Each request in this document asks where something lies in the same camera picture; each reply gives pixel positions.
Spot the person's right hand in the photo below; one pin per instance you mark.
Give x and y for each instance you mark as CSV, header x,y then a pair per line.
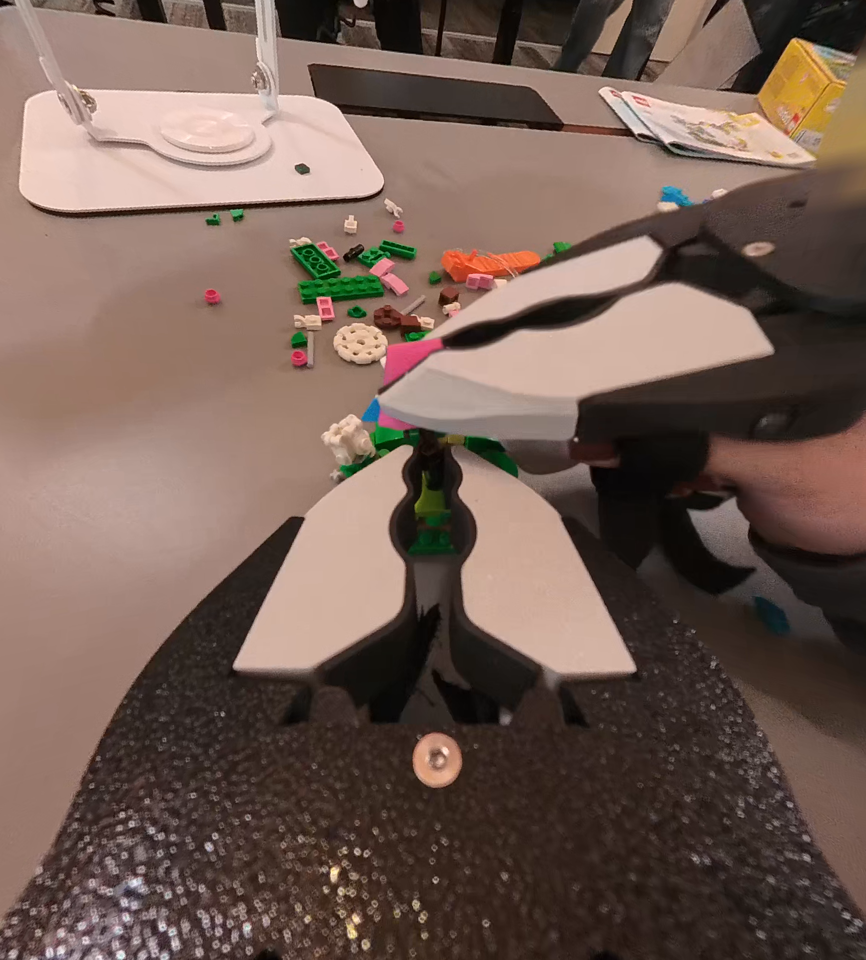
x,y
815,487

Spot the black rectangular table panel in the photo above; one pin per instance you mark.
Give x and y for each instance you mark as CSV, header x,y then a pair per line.
x,y
433,97

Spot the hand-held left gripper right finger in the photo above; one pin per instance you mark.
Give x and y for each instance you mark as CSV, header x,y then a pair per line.
x,y
538,585

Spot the pile of green pink lego pieces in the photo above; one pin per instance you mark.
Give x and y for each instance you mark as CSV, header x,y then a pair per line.
x,y
339,289

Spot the lego instruction booklet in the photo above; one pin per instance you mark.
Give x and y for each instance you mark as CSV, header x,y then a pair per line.
x,y
703,127

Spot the pink and blue lego piece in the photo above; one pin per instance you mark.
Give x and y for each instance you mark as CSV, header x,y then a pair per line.
x,y
410,364

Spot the blue curved lego slope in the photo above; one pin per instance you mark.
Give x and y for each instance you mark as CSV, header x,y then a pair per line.
x,y
770,615

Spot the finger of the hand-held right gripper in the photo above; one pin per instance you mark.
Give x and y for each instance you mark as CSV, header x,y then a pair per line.
x,y
553,375
568,285

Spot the pile of blue yellow lego pieces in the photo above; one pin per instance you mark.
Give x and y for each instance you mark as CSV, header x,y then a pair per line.
x,y
674,196

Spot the yellow lego box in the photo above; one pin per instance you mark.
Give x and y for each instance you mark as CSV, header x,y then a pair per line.
x,y
793,97

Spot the lime green lego stem assembly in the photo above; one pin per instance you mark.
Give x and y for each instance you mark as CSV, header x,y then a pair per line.
x,y
433,499

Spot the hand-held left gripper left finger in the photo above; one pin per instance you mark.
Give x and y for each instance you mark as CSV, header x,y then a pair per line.
x,y
328,585

